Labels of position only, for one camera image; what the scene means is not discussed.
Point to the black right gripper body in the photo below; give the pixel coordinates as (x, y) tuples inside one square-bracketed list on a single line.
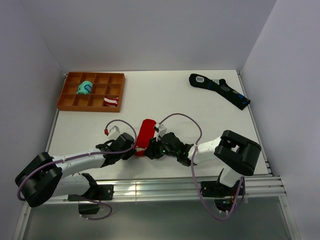
[(160, 150)]

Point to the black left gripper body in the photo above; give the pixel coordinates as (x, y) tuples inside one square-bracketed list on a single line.
[(126, 154)]

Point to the red Santa sock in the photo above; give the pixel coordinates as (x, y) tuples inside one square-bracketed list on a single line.
[(146, 133)]

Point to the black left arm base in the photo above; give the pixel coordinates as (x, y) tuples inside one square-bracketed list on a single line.
[(100, 192)]

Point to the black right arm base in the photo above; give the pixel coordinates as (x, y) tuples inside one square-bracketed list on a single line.
[(214, 189)]

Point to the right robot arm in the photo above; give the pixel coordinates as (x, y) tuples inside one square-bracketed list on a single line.
[(239, 153)]

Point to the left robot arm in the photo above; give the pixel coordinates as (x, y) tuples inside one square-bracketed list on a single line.
[(47, 176)]

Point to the red white striped rolled sock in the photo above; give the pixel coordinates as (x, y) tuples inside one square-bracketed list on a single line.
[(111, 102)]

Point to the wooden compartment tray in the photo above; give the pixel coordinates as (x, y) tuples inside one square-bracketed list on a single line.
[(105, 84)]

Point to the teal rolled sock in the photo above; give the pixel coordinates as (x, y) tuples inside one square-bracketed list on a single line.
[(85, 88)]

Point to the black and blue sock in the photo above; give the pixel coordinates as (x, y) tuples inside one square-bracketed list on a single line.
[(221, 87)]

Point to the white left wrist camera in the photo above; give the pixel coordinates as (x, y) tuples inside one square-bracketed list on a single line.
[(113, 133)]

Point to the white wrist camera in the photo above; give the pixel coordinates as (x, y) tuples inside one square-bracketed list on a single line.
[(160, 130), (113, 133)]

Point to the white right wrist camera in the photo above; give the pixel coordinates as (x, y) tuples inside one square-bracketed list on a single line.
[(160, 130)]

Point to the aluminium frame rail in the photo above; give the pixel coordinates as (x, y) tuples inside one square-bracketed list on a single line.
[(183, 189)]

